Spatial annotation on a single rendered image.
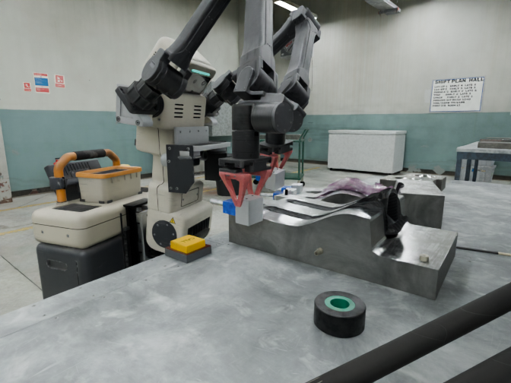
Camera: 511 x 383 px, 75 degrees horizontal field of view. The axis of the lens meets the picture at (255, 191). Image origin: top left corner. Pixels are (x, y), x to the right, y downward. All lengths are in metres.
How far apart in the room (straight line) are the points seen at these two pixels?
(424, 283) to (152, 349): 0.48
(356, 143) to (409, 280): 7.09
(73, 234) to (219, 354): 0.87
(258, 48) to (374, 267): 0.50
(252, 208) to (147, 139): 0.65
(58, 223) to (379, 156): 6.83
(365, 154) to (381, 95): 1.56
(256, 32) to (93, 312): 0.62
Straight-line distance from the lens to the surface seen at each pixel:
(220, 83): 1.35
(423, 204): 1.10
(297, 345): 0.53
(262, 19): 0.80
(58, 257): 1.38
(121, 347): 0.56
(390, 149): 7.48
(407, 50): 8.44
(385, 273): 0.72
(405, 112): 8.29
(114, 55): 6.84
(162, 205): 1.21
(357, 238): 0.71
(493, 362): 0.48
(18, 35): 6.30
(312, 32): 1.20
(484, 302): 0.54
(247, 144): 0.66
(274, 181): 0.98
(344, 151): 7.85
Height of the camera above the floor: 1.12
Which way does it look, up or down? 12 degrees down
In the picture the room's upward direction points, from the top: straight up
